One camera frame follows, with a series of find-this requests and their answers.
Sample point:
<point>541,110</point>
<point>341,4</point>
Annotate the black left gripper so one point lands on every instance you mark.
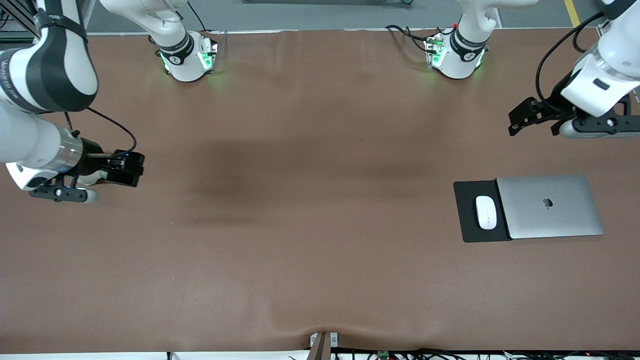
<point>556,101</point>

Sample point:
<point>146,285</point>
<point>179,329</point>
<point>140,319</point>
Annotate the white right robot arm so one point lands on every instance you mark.
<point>30,140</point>

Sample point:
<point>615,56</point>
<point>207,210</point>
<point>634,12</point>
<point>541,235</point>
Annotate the small green terminal block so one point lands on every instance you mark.
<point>383,354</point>

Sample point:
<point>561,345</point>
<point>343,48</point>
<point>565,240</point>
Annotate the metal bracket with brown post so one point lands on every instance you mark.
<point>322,345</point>

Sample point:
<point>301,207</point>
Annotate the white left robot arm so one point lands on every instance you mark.
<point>470,22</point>

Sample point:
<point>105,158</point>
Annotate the aluminium frame profile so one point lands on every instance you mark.
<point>15,17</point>
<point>605,31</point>

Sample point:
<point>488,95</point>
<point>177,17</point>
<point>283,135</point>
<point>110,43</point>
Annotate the green plush dinosaur toy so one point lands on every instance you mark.
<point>95,177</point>

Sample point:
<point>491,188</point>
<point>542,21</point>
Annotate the black mouse pad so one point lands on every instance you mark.
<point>465,225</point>

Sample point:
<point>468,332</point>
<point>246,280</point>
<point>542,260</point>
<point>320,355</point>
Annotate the brown table cover mat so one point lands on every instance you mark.
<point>320,250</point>

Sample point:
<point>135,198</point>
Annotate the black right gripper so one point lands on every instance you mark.
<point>93,151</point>

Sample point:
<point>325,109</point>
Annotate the white computer mouse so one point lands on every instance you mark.
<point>486,212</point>

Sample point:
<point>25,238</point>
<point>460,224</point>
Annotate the silver apple laptop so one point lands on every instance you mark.
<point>550,215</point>

